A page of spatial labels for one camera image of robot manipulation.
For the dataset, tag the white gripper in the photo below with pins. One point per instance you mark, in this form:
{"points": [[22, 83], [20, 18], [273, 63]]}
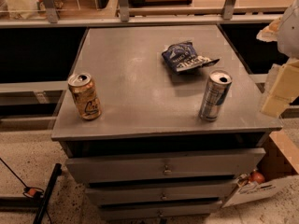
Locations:
{"points": [[290, 32]]}

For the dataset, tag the silver blue redbull can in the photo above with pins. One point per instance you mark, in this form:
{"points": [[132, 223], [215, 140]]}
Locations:
{"points": [[217, 87]]}

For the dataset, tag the orange soda can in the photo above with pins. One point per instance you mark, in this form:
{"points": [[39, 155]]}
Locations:
{"points": [[83, 90]]}

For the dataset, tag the blue chip bag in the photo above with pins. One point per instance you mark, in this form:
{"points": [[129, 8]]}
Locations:
{"points": [[182, 57]]}

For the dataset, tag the cardboard box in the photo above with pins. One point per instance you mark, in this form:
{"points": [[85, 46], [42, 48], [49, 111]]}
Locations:
{"points": [[279, 167]]}

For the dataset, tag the top grey drawer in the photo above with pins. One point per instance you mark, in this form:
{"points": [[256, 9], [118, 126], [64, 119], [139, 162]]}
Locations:
{"points": [[164, 165]]}

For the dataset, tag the grey drawer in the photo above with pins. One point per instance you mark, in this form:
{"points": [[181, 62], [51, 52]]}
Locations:
{"points": [[159, 210], [164, 165], [160, 192]]}

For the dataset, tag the red round object in box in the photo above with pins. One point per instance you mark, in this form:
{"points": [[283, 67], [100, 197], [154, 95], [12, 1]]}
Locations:
{"points": [[257, 177]]}

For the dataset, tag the middle grey drawer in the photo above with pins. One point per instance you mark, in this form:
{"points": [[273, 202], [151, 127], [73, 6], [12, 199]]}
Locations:
{"points": [[160, 192]]}

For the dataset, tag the bottom grey drawer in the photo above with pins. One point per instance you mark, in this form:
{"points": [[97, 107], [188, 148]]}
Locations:
{"points": [[159, 210]]}

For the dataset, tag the black floor bar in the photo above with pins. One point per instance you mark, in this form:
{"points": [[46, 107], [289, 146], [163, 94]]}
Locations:
{"points": [[42, 208]]}

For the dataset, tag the metal railing shelf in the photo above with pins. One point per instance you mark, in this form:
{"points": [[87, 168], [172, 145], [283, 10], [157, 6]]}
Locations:
{"points": [[43, 13]]}

